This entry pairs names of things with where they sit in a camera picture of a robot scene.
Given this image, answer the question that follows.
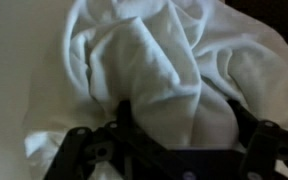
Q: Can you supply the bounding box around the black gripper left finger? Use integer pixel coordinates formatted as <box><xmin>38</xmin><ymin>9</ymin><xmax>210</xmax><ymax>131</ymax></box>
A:
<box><xmin>43</xmin><ymin>99</ymin><xmax>199</xmax><ymax>180</ymax></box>

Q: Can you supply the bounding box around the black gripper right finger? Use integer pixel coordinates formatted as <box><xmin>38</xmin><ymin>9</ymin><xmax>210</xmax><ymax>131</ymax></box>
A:
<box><xmin>228</xmin><ymin>98</ymin><xmax>288</xmax><ymax>180</ymax></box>

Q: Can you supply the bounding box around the white cloth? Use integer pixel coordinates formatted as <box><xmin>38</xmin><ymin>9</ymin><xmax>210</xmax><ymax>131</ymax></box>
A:
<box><xmin>23</xmin><ymin>0</ymin><xmax>288</xmax><ymax>180</ymax></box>

